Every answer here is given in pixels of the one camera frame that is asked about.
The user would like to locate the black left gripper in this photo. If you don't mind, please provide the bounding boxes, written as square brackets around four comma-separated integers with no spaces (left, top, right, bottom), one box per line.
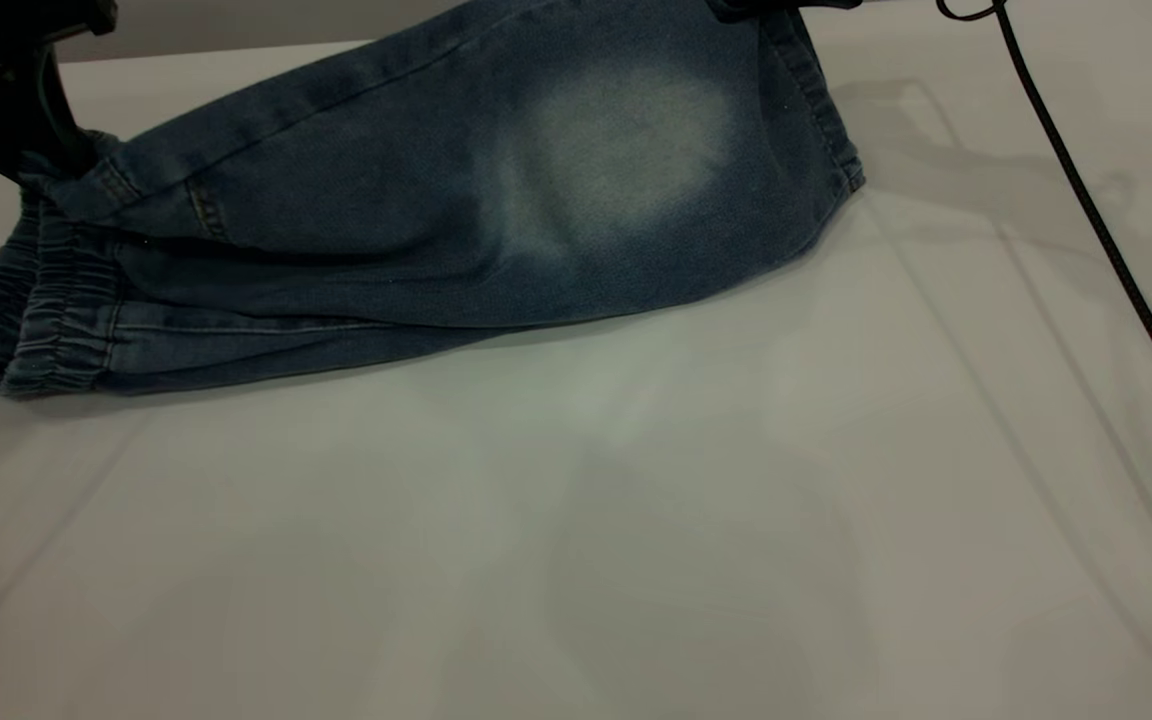
[0,0,117,186]

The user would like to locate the blue denim shorts with print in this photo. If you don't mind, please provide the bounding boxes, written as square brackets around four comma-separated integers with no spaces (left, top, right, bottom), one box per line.
[0,0,867,399]

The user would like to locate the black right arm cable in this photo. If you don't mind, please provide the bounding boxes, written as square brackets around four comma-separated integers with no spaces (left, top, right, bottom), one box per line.
[936,0,1152,479]

